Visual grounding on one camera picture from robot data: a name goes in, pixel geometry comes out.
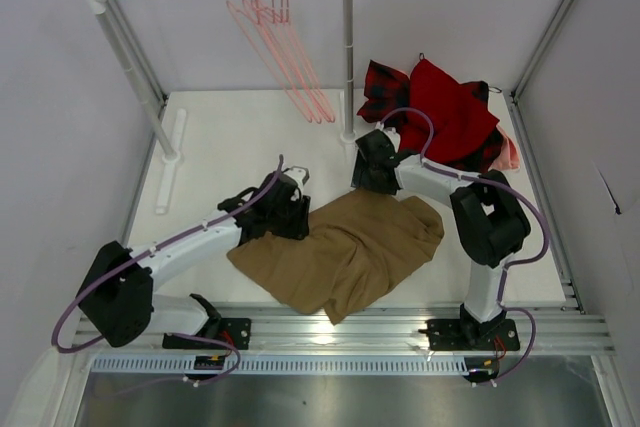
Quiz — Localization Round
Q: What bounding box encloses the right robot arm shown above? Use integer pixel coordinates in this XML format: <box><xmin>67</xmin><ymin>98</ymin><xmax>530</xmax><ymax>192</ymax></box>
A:
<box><xmin>352</xmin><ymin>130</ymin><xmax>531</xmax><ymax>351</ymax></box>

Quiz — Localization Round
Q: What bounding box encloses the silver clothes rack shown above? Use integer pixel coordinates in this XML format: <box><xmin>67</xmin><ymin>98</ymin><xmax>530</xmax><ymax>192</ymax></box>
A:
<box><xmin>85</xmin><ymin>0</ymin><xmax>356</xmax><ymax>226</ymax></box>

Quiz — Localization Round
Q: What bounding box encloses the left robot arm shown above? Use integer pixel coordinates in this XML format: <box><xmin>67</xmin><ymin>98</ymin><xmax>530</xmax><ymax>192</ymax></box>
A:
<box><xmin>79</xmin><ymin>167</ymin><xmax>310</xmax><ymax>350</ymax></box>

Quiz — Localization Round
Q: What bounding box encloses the pink garment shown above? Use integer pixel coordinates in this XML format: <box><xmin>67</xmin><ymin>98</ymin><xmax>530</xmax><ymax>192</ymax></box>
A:
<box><xmin>490</xmin><ymin>130</ymin><xmax>521</xmax><ymax>171</ymax></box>

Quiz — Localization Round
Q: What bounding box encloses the tan pleated skirt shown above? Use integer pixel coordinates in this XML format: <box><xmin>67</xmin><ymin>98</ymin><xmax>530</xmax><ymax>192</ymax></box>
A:
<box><xmin>227</xmin><ymin>189</ymin><xmax>445</xmax><ymax>324</ymax></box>

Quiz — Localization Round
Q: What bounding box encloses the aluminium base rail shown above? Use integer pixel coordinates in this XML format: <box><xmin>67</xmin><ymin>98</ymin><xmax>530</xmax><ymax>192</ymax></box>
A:
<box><xmin>69</xmin><ymin>301</ymin><xmax>614</xmax><ymax>356</ymax></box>

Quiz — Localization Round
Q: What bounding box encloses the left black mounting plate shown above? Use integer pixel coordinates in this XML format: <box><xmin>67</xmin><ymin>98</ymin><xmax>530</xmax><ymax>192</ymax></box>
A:
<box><xmin>162</xmin><ymin>318</ymin><xmax>251</xmax><ymax>350</ymax></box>

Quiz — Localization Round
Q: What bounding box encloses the black mounting plate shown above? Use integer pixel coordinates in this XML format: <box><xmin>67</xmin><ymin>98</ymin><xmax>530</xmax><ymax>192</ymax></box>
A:
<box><xmin>162</xmin><ymin>318</ymin><xmax>251</xmax><ymax>350</ymax></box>
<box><xmin>418</xmin><ymin>318</ymin><xmax>521</xmax><ymax>352</ymax></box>

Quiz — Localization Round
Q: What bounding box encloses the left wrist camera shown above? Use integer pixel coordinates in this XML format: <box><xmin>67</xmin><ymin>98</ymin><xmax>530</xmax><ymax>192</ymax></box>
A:
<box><xmin>283</xmin><ymin>166</ymin><xmax>310</xmax><ymax>196</ymax></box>

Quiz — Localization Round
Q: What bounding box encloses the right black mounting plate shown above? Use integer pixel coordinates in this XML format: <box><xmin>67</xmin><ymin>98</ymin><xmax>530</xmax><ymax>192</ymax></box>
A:
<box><xmin>418</xmin><ymin>318</ymin><xmax>521</xmax><ymax>352</ymax></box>

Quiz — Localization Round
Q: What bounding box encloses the white slotted cable duct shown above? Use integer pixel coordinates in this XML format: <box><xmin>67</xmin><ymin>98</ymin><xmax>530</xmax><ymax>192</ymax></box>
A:
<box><xmin>91</xmin><ymin>354</ymin><xmax>468</xmax><ymax>376</ymax></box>

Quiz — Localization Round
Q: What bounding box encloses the red black plaid garment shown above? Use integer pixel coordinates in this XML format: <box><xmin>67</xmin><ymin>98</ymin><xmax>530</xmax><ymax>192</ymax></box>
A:
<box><xmin>356</xmin><ymin>59</ymin><xmax>506</xmax><ymax>173</ymax></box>

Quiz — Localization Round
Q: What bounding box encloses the pink wire hanger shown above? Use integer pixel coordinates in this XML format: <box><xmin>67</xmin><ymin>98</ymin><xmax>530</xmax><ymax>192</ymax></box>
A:
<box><xmin>226</xmin><ymin>0</ymin><xmax>321</xmax><ymax>123</ymax></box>
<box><xmin>226</xmin><ymin>0</ymin><xmax>335</xmax><ymax>124</ymax></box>
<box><xmin>259</xmin><ymin>0</ymin><xmax>336</xmax><ymax>123</ymax></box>
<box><xmin>252</xmin><ymin>0</ymin><xmax>331</xmax><ymax>124</ymax></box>

